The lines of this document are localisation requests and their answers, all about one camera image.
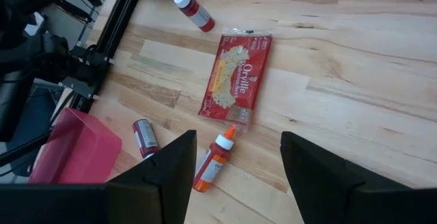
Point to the small red squeeze bottle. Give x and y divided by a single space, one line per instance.
196 12

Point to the dark red bottle grey label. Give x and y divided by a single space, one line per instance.
145 137

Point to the red microwave popcorn packet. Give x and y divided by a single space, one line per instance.
235 80

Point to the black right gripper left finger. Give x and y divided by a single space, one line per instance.
164 190

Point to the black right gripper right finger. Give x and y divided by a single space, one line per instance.
327 190

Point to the orange squeeze bottle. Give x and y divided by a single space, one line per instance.
211 164

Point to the translucent pink plastic bin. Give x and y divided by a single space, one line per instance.
78 149

